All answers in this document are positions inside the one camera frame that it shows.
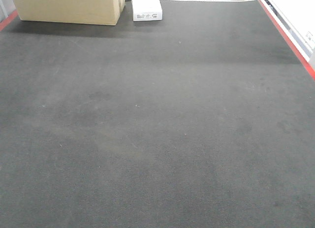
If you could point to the cardboard box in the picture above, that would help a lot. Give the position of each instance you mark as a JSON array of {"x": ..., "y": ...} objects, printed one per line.
[{"x": 93, "y": 12}]

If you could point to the dark conveyor belt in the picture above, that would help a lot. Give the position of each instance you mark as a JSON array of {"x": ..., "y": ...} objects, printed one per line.
[{"x": 205, "y": 119}]

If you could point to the long white carton box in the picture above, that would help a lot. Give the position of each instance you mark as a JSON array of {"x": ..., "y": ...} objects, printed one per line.
[{"x": 146, "y": 10}]

